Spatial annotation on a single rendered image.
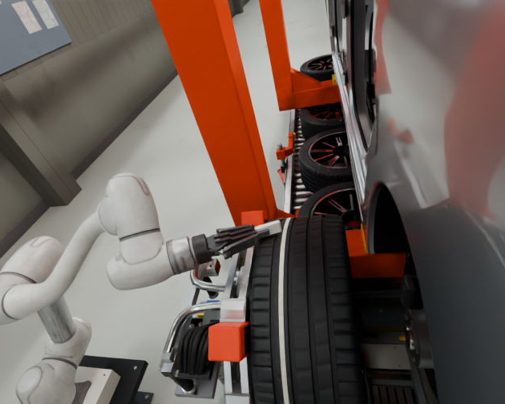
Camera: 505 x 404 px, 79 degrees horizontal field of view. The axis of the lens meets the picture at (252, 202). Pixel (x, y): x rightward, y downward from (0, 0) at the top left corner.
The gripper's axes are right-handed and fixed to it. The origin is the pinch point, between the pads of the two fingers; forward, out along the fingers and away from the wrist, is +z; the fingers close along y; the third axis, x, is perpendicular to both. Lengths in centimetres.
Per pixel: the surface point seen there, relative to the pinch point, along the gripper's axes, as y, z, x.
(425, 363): 25, 29, -37
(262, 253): 5.5, -3.8, -3.2
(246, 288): 7.6, -10.0, -10.4
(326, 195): -92, 59, -42
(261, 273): 10.9, -5.8, -4.9
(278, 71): -210, 79, 29
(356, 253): -29, 42, -41
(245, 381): 20.1, -16.4, -26.2
